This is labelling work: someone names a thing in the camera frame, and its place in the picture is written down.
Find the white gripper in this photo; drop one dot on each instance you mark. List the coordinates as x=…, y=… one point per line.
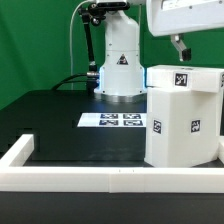
x=172, y=17

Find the small white cabinet top block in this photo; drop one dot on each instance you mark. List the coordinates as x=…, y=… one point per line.
x=192, y=78

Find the white cabinet body box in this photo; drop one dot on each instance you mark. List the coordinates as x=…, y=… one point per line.
x=182, y=127

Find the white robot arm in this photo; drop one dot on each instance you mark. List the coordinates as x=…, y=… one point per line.
x=121, y=77

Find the white marker sheet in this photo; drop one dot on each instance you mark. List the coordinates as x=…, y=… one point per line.
x=120, y=120

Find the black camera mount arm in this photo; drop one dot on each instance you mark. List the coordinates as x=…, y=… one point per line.
x=93, y=15

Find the white U-shaped border frame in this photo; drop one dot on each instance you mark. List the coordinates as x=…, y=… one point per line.
x=15, y=175

